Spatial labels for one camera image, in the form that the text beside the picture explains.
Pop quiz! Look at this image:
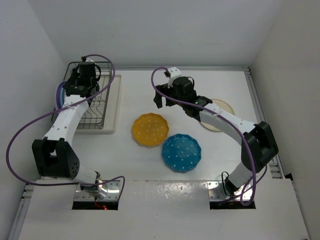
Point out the purple plate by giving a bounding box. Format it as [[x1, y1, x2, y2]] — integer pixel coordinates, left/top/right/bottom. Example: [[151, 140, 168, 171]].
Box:
[[54, 81, 65, 110]]

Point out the yellow dotted plate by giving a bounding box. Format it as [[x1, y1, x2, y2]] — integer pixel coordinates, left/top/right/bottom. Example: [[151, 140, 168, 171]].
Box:
[[131, 112, 170, 147]]

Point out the light blue plate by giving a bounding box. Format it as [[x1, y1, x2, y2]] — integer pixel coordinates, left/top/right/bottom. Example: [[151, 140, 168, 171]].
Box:
[[56, 81, 66, 109]]

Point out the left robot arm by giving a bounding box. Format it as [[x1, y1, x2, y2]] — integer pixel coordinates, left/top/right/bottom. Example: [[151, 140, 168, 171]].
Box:
[[32, 60, 101, 185]]

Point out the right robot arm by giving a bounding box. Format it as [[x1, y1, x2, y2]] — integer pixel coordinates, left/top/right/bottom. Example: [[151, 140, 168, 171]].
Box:
[[153, 76, 279, 199]]

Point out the cream drip tray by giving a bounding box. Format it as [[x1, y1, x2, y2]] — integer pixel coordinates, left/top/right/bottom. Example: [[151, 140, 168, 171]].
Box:
[[76, 74, 122, 135]]

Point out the cream green plate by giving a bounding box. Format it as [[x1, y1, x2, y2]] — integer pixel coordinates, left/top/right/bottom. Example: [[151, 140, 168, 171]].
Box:
[[200, 98, 235, 133]]

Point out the teal dotted plate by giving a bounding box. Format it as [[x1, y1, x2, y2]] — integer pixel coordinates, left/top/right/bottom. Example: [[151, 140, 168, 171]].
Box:
[[161, 133, 202, 173]]

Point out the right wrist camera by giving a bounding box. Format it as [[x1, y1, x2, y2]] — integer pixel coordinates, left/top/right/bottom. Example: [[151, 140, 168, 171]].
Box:
[[164, 67, 182, 88]]

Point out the wire dish rack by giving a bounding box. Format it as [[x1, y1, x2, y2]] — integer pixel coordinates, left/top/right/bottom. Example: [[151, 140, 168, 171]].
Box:
[[54, 58, 113, 130]]

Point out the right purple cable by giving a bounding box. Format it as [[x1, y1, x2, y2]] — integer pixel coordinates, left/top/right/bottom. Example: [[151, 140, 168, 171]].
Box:
[[150, 66, 268, 207]]

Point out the purple cable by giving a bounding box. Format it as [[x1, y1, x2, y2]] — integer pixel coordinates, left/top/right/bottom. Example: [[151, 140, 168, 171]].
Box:
[[5, 53, 126, 201], [150, 66, 268, 207]]

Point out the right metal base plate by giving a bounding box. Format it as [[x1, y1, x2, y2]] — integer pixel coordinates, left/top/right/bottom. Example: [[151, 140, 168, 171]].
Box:
[[207, 180, 253, 202]]

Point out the metal base plate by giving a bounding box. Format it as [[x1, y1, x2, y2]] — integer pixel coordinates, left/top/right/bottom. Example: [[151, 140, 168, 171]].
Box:
[[207, 180, 253, 202], [74, 180, 122, 202]]

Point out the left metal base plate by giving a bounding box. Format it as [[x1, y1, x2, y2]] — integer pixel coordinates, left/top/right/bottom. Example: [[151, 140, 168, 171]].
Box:
[[74, 180, 122, 202]]

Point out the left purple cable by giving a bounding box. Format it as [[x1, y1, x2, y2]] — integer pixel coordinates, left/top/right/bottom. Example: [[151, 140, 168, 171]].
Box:
[[5, 53, 126, 201]]

